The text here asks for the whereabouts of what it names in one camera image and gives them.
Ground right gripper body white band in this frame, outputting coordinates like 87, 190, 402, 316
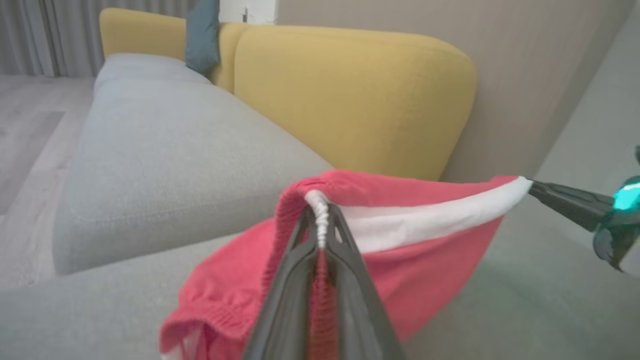
592, 145, 640, 276

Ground red shorts with white stripe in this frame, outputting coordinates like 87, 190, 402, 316
159, 169, 533, 360

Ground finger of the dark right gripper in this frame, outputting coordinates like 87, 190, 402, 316
529, 181, 615, 211
535, 195, 613, 232

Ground teal throw pillow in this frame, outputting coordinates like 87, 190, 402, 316
185, 0, 221, 76

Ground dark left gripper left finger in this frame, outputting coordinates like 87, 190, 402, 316
242, 205, 321, 360

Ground small yellow sofa backrest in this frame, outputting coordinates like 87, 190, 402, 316
99, 7, 251, 95

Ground wide yellow sofa backrest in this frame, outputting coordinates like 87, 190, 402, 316
234, 25, 477, 182

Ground grey pleated curtain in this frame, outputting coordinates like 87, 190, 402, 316
0, 0, 198, 78

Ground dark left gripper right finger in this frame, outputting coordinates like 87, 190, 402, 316
325, 202, 407, 360

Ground grey and yellow sofa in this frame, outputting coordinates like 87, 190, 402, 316
0, 190, 640, 360

